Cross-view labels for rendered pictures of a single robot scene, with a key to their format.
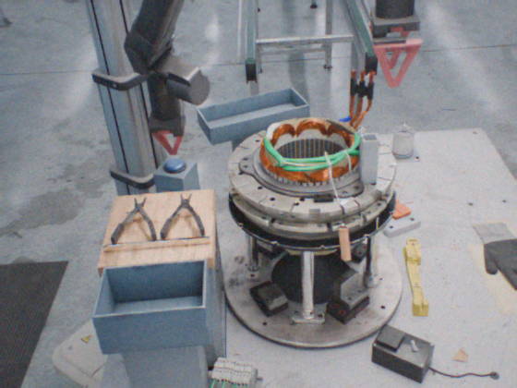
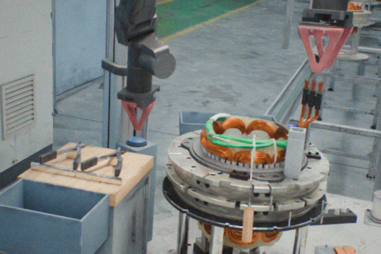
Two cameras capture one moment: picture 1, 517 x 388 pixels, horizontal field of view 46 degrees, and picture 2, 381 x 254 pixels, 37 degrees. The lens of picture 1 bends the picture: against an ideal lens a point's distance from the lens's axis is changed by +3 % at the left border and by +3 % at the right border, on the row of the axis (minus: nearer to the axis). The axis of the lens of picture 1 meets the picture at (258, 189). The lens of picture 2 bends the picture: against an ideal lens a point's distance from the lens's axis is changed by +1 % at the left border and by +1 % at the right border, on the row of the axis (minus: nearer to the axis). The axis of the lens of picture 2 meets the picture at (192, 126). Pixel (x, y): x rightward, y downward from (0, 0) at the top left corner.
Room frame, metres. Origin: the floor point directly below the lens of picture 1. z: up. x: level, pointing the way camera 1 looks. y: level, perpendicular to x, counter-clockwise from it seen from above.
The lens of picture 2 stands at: (-0.09, -0.27, 1.50)
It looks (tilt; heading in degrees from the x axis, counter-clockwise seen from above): 18 degrees down; 15
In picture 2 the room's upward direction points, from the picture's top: 4 degrees clockwise
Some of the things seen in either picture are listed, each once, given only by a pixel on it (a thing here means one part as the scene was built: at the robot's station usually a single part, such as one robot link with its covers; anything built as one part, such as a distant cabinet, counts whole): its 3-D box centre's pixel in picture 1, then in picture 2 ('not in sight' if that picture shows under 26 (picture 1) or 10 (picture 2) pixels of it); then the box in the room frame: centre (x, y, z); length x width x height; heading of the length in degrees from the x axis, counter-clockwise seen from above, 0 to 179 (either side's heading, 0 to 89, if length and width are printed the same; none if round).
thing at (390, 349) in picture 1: (402, 351); not in sight; (0.74, -0.25, 0.81); 0.10 x 0.06 x 0.06; 55
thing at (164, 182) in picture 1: (183, 213); (134, 193); (1.08, 0.17, 0.91); 0.07 x 0.07 x 0.25; 68
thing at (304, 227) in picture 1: (299, 224); (211, 197); (0.82, -0.07, 1.05); 0.09 x 0.04 x 0.01; 88
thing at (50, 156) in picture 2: (117, 233); (47, 157); (0.80, 0.24, 1.09); 0.04 x 0.01 x 0.02; 167
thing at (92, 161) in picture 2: (166, 228); (89, 163); (0.80, 0.16, 1.09); 0.04 x 0.01 x 0.02; 166
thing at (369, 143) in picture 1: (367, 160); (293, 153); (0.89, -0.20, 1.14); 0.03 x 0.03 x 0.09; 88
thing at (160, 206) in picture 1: (162, 229); (90, 171); (0.84, 0.18, 1.05); 0.20 x 0.19 x 0.02; 1
